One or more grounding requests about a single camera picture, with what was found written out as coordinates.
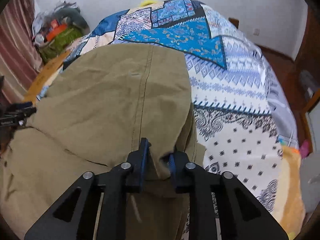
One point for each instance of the khaki olive pants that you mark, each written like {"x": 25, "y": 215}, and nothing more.
{"x": 93, "y": 115}

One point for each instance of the blue patchwork quilt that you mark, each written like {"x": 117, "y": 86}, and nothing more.
{"x": 241, "y": 115}

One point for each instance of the pile of grey clothes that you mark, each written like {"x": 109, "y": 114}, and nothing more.
{"x": 42, "y": 17}

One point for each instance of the orange box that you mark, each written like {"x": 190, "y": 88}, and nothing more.
{"x": 52, "y": 34}

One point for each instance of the wall power socket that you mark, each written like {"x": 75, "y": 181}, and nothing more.
{"x": 256, "y": 32}

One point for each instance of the orange fleece blanket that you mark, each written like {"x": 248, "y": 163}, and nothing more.
{"x": 289, "y": 209}

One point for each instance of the grey plush pillow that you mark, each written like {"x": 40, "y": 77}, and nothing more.
{"x": 71, "y": 16}

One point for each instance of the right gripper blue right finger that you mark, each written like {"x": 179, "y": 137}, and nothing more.
{"x": 182, "y": 173}

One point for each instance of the pink striped curtain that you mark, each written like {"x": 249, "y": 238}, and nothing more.
{"x": 20, "y": 61}

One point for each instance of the grey cloth on floor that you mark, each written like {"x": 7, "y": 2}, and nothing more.
{"x": 308, "y": 83}

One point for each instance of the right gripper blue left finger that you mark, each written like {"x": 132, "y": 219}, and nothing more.
{"x": 138, "y": 160}

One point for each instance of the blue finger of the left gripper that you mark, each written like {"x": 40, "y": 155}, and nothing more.
{"x": 19, "y": 106}

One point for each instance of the wooden bed post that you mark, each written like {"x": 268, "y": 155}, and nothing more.
{"x": 234, "y": 22}

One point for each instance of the green storage bag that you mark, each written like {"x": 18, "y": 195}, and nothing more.
{"x": 59, "y": 43}

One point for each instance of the yellow foam tube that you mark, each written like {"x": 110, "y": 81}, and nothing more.
{"x": 147, "y": 2}

